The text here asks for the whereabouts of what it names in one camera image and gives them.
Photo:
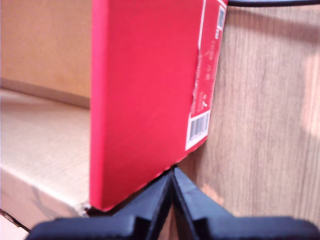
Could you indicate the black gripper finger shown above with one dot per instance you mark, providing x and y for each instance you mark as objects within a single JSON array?
[
  {"x": 192, "y": 202},
  {"x": 147, "y": 205}
]

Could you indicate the red Nike shoebox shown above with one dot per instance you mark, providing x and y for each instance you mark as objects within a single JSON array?
[{"x": 145, "y": 100}]

